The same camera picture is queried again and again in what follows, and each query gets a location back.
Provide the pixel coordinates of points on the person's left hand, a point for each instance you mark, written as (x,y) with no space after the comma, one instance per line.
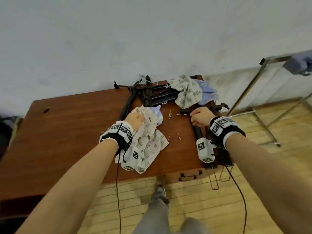
(135,120)

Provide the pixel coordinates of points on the person's right hand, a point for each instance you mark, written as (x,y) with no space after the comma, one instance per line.
(202,116)

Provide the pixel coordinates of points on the black bracket arm with knob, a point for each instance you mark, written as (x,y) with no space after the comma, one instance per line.
(197,131)

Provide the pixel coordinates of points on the black tripod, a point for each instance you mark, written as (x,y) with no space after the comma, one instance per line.
(128,104)

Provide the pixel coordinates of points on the cat print fabric bag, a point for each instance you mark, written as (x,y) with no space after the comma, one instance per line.
(148,141)

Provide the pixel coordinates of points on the leaf print bag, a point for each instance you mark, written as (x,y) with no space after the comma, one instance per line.
(187,95)

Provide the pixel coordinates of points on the pile of black tripods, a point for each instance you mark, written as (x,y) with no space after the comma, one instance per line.
(158,96)

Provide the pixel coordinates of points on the metal clothes rack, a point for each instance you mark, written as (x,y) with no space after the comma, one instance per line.
(253,78)

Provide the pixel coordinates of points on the person's left forearm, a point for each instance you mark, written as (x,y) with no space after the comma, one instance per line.
(73,187)

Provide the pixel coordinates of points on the person's right forearm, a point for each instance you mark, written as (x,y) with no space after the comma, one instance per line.
(268,182)

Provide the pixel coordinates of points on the person's grey shoe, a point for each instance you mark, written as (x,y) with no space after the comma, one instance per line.
(159,192)

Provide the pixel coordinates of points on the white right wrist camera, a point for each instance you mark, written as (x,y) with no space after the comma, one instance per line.
(203,148)

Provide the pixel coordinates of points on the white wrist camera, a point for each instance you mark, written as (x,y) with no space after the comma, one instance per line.
(203,148)
(132,157)

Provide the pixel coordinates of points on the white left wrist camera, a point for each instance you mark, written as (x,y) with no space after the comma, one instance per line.
(132,157)

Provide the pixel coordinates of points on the purple hook rail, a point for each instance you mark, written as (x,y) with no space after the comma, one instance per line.
(297,63)

